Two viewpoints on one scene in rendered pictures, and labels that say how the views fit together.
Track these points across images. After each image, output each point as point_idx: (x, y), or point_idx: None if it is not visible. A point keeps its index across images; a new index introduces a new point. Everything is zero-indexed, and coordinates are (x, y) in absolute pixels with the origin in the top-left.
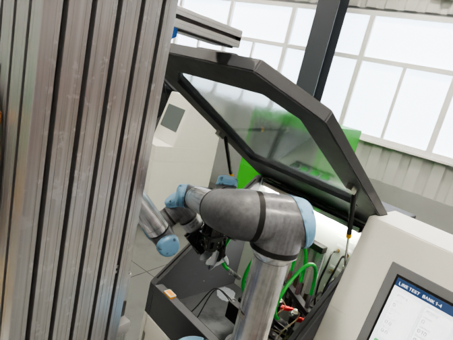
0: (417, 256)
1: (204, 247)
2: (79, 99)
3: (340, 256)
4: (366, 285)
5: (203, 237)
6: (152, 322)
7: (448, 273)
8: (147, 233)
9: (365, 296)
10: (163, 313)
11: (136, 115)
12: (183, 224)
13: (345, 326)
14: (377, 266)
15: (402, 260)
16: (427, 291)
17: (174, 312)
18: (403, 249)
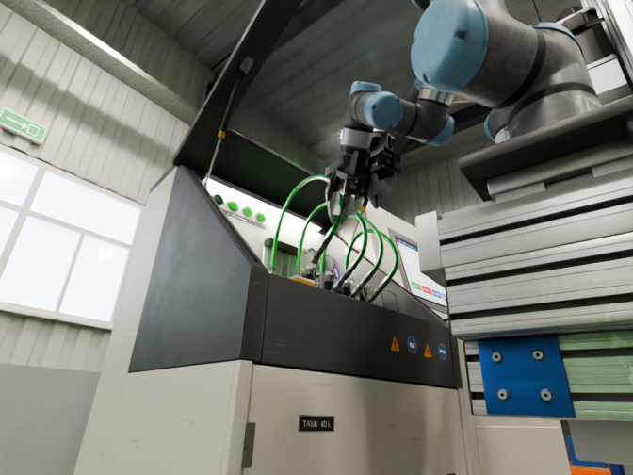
0: (393, 222)
1: (395, 166)
2: None
3: (308, 256)
4: (386, 246)
5: (386, 155)
6: (276, 370)
7: (406, 230)
8: (451, 96)
9: (390, 254)
10: (307, 324)
11: None
12: (372, 130)
13: (396, 281)
14: (383, 232)
15: (389, 225)
16: (408, 242)
17: (334, 304)
18: (386, 219)
